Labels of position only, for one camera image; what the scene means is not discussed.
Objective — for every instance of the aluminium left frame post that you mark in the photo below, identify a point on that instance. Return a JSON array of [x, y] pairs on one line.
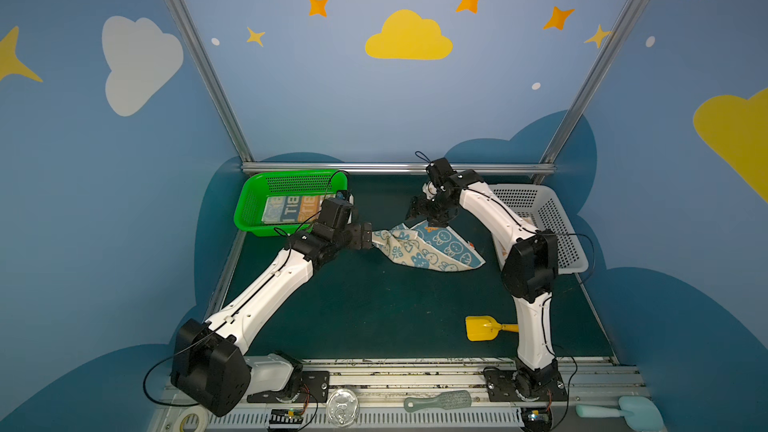
[[191, 37]]

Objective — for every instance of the green plastic basket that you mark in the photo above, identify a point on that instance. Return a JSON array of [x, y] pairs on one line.
[[256, 190]]

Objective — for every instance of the grey plastic basket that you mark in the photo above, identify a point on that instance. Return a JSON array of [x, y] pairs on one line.
[[539, 208]]

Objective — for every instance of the small circuit board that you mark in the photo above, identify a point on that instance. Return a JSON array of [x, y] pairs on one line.
[[536, 420], [285, 419]]

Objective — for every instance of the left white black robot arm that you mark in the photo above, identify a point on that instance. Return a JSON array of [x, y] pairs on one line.
[[209, 362]]

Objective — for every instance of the aluminium frame post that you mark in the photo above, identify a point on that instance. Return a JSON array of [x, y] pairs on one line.
[[622, 28], [191, 37]]

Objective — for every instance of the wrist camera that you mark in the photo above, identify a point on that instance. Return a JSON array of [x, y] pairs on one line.
[[335, 213], [429, 190]]

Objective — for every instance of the striped rabbit text towel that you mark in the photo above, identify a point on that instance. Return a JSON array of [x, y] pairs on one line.
[[291, 209]]

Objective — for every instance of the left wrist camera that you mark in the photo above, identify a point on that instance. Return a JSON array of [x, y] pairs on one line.
[[335, 213]]

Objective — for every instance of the aluminium rear frame bar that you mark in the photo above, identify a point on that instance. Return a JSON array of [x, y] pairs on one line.
[[398, 168]]

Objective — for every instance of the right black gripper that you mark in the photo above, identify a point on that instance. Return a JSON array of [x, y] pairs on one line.
[[432, 209]]

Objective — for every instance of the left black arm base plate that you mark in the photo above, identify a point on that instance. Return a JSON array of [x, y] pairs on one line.
[[312, 385]]

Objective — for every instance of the grey green brush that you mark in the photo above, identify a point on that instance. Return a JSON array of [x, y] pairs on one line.
[[451, 400]]

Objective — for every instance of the yellow toy shovel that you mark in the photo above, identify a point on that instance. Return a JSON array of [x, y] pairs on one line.
[[486, 328]]

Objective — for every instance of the teal owl pattern towel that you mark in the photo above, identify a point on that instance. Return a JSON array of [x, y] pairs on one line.
[[424, 247]]

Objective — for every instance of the mint green spatula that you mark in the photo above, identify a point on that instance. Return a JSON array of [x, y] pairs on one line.
[[639, 413]]

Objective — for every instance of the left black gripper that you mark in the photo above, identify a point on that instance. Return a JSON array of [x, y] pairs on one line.
[[357, 237]]

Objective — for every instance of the left small circuit board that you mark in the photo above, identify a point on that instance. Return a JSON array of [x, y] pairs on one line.
[[285, 419]]

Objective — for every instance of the aluminium front rail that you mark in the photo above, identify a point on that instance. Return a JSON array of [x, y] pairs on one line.
[[382, 385]]

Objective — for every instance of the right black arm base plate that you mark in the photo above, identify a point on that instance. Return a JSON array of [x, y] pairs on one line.
[[524, 385]]

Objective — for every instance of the white tape roll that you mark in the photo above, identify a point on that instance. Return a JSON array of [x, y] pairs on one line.
[[194, 419]]

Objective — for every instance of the clear round lid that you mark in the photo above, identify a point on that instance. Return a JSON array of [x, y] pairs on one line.
[[342, 407]]

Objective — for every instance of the right small circuit board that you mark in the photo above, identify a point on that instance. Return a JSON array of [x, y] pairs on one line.
[[536, 420]]

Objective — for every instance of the aluminium right frame post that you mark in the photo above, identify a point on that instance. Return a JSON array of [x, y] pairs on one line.
[[622, 28]]

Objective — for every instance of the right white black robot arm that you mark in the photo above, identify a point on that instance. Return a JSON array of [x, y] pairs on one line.
[[530, 256]]

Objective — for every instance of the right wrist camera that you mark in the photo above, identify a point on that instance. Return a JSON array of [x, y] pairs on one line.
[[429, 190]]

